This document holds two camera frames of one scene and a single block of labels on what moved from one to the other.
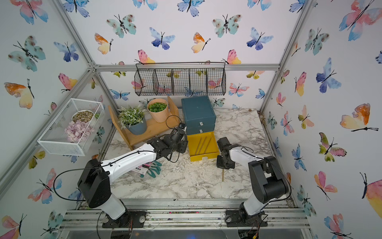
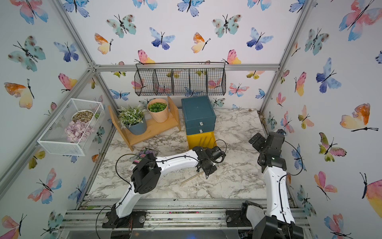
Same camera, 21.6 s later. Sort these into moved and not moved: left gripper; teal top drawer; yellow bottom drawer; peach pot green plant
Moved: left gripper
Not moved: peach pot green plant; teal top drawer; yellow bottom drawer
